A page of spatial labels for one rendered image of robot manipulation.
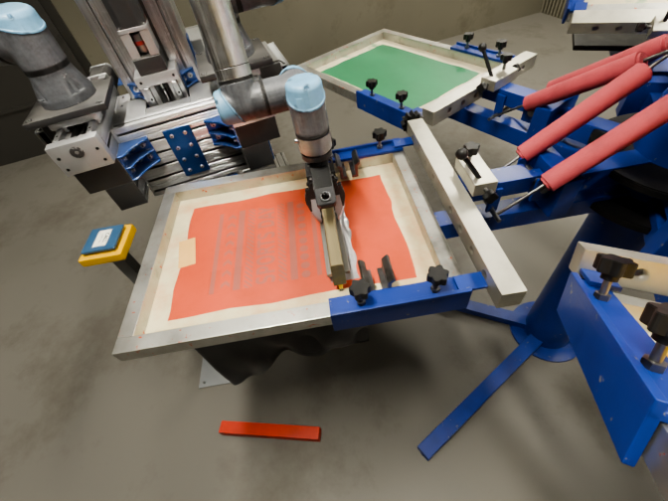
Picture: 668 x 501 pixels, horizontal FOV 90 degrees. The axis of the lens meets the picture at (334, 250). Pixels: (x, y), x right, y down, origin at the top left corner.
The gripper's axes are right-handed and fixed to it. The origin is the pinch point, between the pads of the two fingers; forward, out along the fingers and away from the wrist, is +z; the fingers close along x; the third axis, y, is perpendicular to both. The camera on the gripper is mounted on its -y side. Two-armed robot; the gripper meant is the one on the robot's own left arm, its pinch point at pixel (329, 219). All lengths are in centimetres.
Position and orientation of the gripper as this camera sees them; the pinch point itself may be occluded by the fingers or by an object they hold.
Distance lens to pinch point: 90.4
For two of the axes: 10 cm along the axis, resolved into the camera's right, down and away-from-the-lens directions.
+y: -1.2, -7.3, 6.7
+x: -9.8, 1.8, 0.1
